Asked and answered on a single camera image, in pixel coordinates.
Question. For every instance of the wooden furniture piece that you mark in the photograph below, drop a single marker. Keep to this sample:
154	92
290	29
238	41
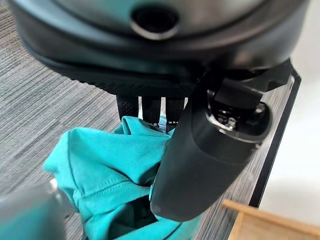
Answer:
270	222

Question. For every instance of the teal cloth garment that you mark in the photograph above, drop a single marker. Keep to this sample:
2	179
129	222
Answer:
107	162

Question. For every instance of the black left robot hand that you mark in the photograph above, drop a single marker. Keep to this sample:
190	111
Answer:
195	160

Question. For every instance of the silver robot leg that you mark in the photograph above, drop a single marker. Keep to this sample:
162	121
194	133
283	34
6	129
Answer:
27	212

